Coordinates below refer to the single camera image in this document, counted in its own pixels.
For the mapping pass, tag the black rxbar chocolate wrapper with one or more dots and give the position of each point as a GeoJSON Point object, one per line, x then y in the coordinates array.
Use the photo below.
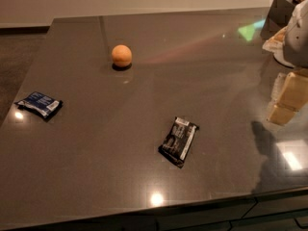
{"type": "Point", "coordinates": [178, 141]}

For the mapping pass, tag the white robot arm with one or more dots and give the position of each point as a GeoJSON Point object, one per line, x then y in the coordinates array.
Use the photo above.
{"type": "Point", "coordinates": [289, 47]}

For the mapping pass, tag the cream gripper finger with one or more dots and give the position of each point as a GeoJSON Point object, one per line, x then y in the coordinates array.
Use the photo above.
{"type": "Point", "coordinates": [294, 94]}
{"type": "Point", "coordinates": [279, 115]}

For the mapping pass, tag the dark box at table corner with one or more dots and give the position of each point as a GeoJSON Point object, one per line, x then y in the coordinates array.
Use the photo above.
{"type": "Point", "coordinates": [278, 17]}

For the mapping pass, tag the blue rxbar blueberry wrapper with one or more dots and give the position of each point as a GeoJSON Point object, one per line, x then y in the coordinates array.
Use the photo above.
{"type": "Point", "coordinates": [40, 103]}

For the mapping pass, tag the orange fruit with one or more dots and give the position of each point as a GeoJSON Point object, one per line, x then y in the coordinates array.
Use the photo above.
{"type": "Point", "coordinates": [121, 56]}

